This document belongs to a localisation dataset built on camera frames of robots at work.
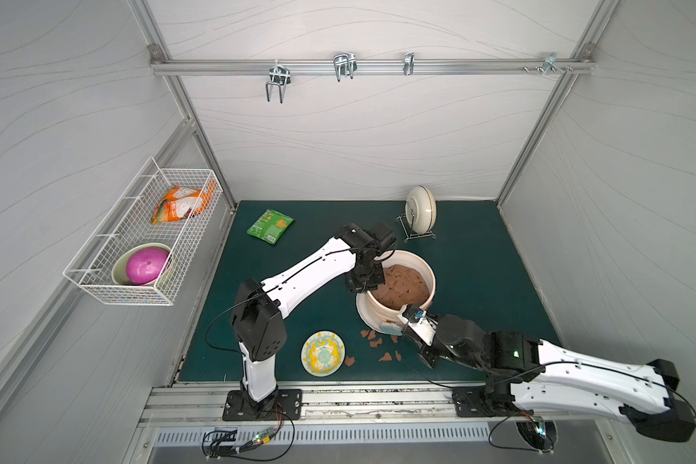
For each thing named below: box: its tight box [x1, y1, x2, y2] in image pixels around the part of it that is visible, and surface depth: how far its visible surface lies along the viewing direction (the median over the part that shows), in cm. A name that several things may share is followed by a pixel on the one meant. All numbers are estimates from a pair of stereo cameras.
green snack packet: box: [246, 208, 295, 246], surface depth 113 cm
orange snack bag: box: [150, 179, 216, 226], surface depth 73 cm
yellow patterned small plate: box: [300, 329, 347, 378], surface depth 82 cm
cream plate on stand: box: [405, 185, 437, 235], surface depth 100 cm
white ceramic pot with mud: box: [355, 250, 436, 336], surface depth 86 cm
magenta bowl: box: [125, 247, 170, 286], surface depth 58 cm
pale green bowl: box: [111, 241, 172, 287], surface depth 59 cm
